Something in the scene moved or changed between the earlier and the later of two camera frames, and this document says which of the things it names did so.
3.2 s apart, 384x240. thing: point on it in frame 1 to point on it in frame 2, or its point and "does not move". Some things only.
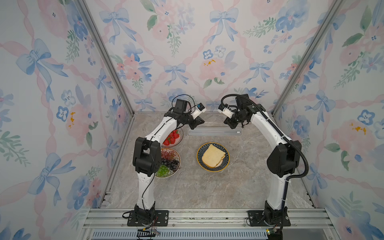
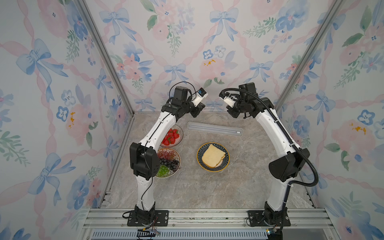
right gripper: [229, 121] to [233, 112]
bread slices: [213, 156] does not move
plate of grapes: [170, 162] does not move
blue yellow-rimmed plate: [200, 152] does not move
